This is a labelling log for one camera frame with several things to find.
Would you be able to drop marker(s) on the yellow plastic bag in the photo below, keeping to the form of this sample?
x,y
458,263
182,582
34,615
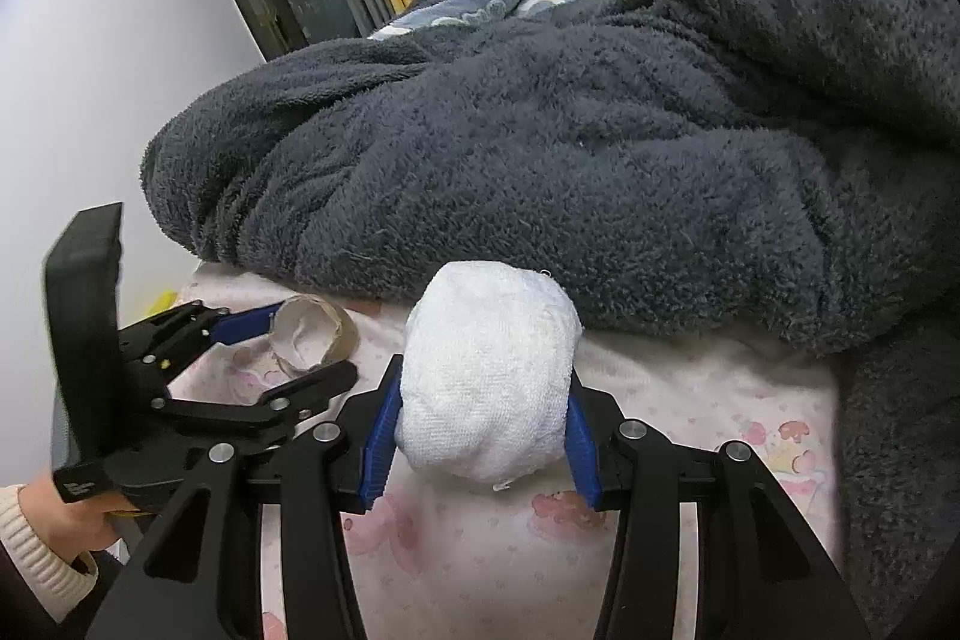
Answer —
x,y
163,302

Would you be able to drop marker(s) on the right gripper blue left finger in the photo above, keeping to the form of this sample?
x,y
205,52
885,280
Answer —
x,y
379,446

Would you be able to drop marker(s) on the cardboard tape roll core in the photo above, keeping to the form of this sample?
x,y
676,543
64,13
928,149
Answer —
x,y
308,333

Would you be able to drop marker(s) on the cream knit sleeve cuff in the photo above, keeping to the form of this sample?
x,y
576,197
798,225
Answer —
x,y
51,586

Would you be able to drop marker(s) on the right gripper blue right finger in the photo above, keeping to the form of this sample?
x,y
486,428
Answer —
x,y
581,450

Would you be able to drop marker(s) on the pink cartoon print blanket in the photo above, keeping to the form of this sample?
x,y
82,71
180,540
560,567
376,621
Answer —
x,y
440,557

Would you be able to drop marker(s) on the dark grey fleece blanket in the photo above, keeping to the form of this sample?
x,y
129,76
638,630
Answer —
x,y
676,164

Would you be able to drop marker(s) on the left hand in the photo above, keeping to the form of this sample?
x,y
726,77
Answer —
x,y
71,529

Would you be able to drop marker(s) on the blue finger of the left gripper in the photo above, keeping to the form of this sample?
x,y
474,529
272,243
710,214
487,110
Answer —
x,y
313,391
234,327

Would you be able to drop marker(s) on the blue white patterned duvet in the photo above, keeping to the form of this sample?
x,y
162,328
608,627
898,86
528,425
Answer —
x,y
472,13

